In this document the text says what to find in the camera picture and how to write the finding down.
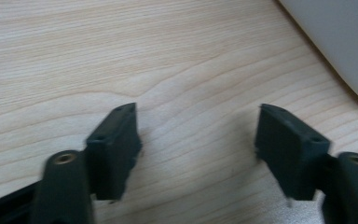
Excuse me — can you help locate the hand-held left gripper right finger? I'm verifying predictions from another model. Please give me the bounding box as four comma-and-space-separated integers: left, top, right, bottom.
255, 103, 332, 202

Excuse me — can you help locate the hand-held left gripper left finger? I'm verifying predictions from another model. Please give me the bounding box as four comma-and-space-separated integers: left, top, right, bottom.
85, 102, 143, 202

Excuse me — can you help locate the white plastic storage box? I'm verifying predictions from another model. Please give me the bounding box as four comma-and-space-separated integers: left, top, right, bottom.
278, 0, 358, 108

